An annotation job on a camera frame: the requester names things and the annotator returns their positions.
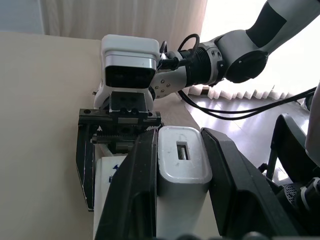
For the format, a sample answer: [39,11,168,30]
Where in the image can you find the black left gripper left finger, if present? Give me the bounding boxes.
[94,128,159,240]

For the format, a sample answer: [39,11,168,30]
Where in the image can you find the black long arm cable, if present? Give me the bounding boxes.
[177,86,320,121]

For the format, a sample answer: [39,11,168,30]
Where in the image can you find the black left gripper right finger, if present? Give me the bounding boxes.
[200,127,310,240]

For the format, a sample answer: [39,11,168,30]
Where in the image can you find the black wrist loop cable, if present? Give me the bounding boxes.
[159,33,201,70]

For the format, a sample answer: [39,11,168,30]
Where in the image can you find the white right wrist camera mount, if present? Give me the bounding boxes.
[93,34,161,114]

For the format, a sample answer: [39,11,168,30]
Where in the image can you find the beige curtain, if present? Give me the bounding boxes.
[41,0,312,101]

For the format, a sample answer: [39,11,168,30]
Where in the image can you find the white charger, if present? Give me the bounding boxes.
[155,126,213,240]

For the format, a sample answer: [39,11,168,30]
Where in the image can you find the dark perforated robot housing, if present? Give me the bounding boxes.
[259,162,320,216]

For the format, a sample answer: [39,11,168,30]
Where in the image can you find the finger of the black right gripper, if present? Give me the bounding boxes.
[75,122,97,212]

